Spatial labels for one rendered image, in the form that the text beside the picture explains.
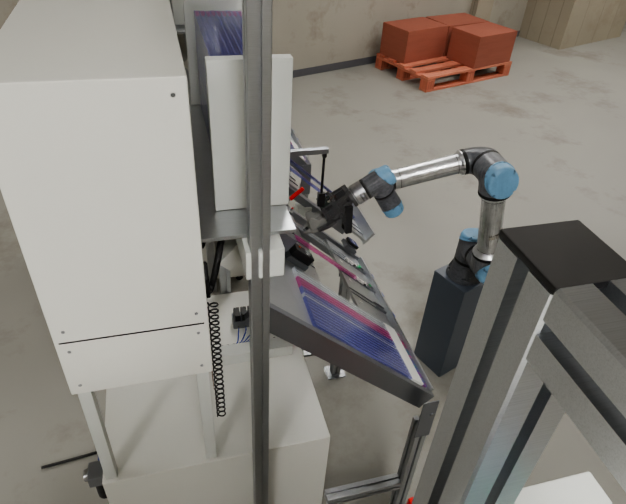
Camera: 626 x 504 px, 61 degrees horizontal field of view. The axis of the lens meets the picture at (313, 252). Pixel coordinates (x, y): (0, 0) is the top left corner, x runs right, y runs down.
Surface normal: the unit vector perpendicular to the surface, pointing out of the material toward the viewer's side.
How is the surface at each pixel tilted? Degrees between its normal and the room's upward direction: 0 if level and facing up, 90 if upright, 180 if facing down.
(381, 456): 0
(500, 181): 83
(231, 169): 90
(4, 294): 0
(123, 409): 0
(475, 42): 90
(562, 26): 90
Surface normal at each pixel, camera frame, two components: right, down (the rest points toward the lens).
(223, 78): 0.26, 0.60
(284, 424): 0.06, -0.79
